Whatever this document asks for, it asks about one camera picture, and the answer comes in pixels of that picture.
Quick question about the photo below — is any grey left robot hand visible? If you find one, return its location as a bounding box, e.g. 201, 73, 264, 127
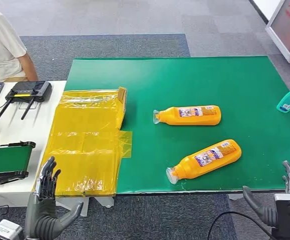
24, 156, 85, 233

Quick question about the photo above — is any yellow film wrapped cardboard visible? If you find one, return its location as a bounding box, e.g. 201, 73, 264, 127
32, 86, 133, 198

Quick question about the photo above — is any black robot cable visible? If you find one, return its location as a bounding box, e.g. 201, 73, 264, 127
207, 210, 277, 240

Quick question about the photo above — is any small green belt conveyor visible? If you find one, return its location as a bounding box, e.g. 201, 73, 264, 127
0, 140, 36, 186

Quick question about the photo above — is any wire controller stand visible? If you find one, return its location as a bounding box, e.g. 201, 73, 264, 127
17, 100, 40, 111

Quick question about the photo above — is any white framed red sign board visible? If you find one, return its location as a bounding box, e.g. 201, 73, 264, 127
264, 0, 290, 64

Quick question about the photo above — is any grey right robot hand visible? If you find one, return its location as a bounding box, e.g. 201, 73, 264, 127
242, 160, 290, 228

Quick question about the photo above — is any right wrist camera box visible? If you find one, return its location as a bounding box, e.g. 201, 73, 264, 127
272, 193, 290, 240

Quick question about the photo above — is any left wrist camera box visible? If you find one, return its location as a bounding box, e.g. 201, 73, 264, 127
0, 219, 25, 240

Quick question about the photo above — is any green table mat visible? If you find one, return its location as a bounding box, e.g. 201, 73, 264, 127
64, 55, 290, 195

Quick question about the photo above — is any black remote controller with antennas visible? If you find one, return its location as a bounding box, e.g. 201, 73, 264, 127
0, 80, 53, 122

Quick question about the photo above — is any orange plastic bottle clear cap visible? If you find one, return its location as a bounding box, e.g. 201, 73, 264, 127
153, 104, 222, 127
165, 139, 242, 185

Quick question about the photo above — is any person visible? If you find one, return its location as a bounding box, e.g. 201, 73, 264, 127
0, 1, 39, 84

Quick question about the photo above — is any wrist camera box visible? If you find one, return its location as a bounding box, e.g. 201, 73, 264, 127
272, 193, 290, 240
0, 219, 25, 240

